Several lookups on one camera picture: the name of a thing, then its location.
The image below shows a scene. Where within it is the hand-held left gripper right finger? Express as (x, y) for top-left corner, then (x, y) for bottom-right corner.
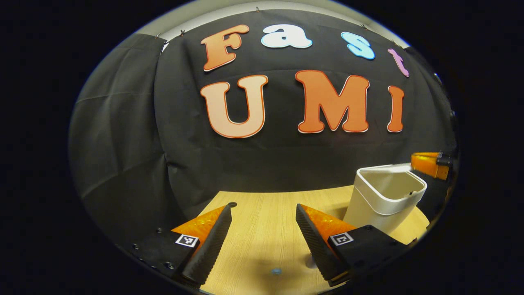
(296, 203), (415, 287)

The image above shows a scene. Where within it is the white desktop garbage bin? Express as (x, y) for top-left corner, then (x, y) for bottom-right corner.
(343, 163), (428, 235)

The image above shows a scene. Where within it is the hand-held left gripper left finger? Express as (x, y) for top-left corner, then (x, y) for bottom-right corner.
(131, 203), (233, 286)

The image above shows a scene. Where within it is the wooden desktop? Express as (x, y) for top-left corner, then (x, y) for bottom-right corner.
(196, 185), (430, 295)

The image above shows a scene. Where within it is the black backdrop cloth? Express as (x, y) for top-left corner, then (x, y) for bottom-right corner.
(69, 9), (458, 250)

